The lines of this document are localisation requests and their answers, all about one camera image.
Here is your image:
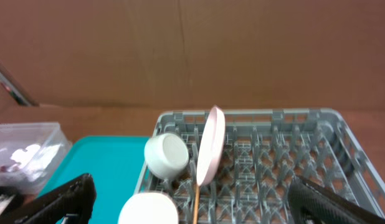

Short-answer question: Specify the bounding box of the grey bowl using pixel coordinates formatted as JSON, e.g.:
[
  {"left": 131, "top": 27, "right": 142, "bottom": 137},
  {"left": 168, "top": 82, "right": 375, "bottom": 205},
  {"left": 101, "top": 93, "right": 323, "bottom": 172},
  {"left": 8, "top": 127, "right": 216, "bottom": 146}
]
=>
[{"left": 144, "top": 133, "right": 189, "bottom": 179}]

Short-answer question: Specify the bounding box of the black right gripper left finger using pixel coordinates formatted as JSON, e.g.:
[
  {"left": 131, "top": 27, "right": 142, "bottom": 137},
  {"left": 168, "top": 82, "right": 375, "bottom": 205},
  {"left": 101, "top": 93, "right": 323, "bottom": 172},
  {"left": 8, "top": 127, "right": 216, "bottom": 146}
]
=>
[{"left": 0, "top": 173, "right": 97, "bottom": 224}]

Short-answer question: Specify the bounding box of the small white bowl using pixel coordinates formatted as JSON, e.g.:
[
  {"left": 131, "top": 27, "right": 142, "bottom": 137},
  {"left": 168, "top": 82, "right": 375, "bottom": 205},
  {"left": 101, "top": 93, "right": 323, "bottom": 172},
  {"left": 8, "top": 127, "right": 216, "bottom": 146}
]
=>
[{"left": 118, "top": 192, "right": 179, "bottom": 224}]

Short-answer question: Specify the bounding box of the white crumpled tissue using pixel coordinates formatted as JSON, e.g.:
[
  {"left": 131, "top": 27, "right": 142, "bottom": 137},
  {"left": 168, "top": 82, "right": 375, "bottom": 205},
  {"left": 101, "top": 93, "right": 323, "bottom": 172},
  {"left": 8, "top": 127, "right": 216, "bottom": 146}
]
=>
[{"left": 10, "top": 144, "right": 61, "bottom": 182}]

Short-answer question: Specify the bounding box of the wooden chopstick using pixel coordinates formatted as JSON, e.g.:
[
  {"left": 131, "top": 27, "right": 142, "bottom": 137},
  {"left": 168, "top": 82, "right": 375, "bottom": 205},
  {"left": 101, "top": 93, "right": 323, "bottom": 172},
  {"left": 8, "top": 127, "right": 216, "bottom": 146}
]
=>
[{"left": 192, "top": 184, "right": 200, "bottom": 224}]

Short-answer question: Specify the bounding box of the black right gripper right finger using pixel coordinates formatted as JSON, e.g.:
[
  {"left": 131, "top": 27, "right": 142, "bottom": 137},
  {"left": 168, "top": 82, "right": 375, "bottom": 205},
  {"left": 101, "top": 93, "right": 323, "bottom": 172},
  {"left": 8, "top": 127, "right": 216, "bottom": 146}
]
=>
[{"left": 287, "top": 175, "right": 385, "bottom": 224}]

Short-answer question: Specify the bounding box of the clear plastic bin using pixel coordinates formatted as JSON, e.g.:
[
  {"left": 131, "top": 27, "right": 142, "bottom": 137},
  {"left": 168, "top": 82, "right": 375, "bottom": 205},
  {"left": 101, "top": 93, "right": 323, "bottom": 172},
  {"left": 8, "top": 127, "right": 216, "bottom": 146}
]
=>
[{"left": 0, "top": 122, "right": 72, "bottom": 195}]

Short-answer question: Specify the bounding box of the large white plate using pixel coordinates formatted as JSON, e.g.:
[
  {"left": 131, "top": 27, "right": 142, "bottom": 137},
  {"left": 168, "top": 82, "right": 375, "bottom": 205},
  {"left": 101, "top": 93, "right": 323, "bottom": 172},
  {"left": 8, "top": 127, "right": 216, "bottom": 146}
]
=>
[{"left": 196, "top": 106, "right": 226, "bottom": 186}]

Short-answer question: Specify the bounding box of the teal plastic tray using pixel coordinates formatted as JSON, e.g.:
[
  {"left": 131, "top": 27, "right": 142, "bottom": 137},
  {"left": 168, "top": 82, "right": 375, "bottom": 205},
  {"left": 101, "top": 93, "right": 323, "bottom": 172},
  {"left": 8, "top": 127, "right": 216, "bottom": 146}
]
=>
[{"left": 39, "top": 136, "right": 148, "bottom": 224}]

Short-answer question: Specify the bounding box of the grey dishwasher rack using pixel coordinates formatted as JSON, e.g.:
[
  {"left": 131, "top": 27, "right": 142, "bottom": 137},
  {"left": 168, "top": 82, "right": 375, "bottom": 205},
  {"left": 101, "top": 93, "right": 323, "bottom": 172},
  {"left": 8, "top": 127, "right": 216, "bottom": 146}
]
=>
[{"left": 135, "top": 109, "right": 385, "bottom": 223}]

